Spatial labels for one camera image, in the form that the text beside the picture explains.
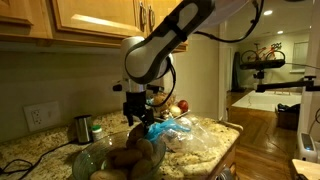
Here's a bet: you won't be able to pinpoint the clear glass bowl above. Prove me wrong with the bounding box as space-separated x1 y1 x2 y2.
71 129 167 180

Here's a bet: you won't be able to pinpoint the black hanging bag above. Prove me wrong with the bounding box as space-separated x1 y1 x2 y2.
231 51 244 93

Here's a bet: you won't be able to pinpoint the wooden lower cabinet front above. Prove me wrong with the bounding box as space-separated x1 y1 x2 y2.
206 146 238 180

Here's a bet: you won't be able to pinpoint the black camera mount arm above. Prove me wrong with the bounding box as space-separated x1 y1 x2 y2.
255 75 320 94

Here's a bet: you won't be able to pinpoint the brown potato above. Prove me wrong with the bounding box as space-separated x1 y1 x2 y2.
113 148 144 169
89 168 129 180
134 138 155 158
130 158 154 180

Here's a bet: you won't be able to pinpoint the yellow onion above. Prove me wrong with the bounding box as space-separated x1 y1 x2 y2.
169 105 183 118

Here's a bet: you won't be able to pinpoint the wooden upper cabinets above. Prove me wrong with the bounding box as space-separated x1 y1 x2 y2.
49 0 148 39

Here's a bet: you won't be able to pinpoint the red apple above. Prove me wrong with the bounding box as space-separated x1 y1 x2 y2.
177 99 190 113

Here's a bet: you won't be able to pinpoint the stainless steel cup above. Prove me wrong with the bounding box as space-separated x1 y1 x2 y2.
73 114 94 144

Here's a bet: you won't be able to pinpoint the blue clear plastic potato bag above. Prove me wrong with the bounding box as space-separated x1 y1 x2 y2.
144 114 214 154

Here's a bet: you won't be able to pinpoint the white fruit tray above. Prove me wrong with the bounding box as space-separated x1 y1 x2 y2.
154 109 191 123

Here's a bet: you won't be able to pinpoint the light wooden board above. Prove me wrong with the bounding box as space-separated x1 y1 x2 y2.
292 158 320 180

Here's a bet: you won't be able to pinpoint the small green-capped bottle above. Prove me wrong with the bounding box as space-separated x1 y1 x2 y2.
91 124 104 143

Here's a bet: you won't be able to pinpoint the white table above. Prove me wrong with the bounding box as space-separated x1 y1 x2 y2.
231 89 303 113

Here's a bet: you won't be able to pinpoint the white appliance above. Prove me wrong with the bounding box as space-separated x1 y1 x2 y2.
297 132 318 164

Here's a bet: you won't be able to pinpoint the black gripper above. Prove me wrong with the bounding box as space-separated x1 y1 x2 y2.
122 90 155 134

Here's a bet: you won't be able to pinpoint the black bin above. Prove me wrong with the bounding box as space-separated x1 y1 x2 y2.
276 103 301 131

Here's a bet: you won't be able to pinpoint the white room window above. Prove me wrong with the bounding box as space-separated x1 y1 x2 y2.
292 41 309 73

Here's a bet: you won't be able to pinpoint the black stereo camera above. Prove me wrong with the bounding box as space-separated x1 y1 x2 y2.
239 59 287 80

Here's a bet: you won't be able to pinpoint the red bicycle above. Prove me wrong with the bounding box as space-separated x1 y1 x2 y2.
240 42 287 64

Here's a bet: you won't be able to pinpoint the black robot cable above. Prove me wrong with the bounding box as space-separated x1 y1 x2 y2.
146 0 265 108

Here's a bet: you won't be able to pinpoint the white wall outlet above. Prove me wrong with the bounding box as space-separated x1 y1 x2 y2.
23 101 63 133

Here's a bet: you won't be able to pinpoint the black power cord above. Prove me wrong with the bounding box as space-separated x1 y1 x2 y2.
0 139 79 176

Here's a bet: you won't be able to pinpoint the dark metal cabinet handle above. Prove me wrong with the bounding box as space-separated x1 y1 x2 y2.
139 1 147 33
148 4 156 34

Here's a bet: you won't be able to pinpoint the tan potato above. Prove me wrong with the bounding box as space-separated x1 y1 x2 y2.
129 123 146 143

